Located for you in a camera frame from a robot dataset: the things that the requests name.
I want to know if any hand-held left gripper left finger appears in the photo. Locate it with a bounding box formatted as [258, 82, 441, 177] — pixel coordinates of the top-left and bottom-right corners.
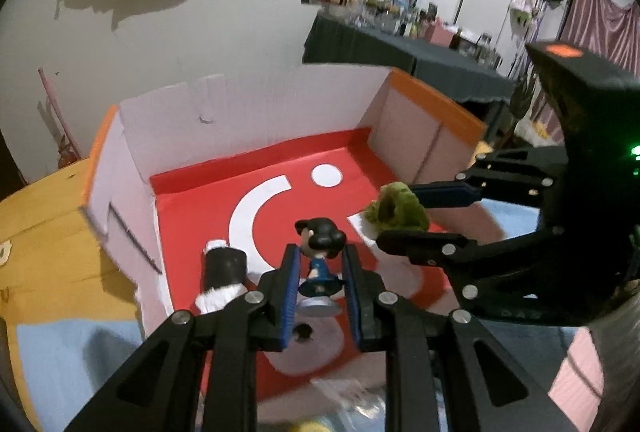
[65, 243, 303, 432]

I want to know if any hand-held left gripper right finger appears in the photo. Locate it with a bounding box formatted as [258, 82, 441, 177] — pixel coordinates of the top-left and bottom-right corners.
[341, 244, 581, 432]

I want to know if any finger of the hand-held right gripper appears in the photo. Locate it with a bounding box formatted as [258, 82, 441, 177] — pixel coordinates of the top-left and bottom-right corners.
[410, 146, 569, 210]
[376, 226, 557, 319]

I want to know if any green plush ball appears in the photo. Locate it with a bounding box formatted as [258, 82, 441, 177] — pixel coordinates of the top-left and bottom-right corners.
[362, 182, 430, 233]

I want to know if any dark-haired doll figurine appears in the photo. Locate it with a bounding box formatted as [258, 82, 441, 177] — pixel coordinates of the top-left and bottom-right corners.
[294, 218, 348, 318]

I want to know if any black cylinder with white fluff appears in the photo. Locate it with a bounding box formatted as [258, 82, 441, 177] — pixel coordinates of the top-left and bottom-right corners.
[196, 239, 249, 313]

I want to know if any orange cardboard box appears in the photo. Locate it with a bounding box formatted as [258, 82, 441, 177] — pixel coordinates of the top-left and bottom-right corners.
[80, 64, 488, 398]

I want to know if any pink curtain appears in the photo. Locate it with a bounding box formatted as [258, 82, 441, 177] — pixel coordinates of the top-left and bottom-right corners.
[557, 0, 640, 83]

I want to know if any pink box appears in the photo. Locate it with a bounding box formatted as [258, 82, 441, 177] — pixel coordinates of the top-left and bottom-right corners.
[427, 24, 461, 47]

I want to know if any side table with dark cloth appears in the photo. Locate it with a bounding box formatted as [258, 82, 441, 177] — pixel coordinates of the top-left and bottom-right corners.
[302, 9, 518, 103]

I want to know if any row of bottles and jars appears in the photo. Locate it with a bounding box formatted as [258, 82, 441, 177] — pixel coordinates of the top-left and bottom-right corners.
[327, 0, 503, 70]

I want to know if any pink clothing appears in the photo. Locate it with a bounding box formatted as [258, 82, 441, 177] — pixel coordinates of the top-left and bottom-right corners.
[547, 327, 606, 418]

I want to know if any blue fluffy blanket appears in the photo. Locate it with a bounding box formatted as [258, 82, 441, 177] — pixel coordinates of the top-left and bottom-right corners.
[12, 197, 596, 432]

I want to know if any pink stick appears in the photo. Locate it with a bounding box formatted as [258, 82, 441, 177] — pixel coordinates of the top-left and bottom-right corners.
[37, 67, 83, 163]

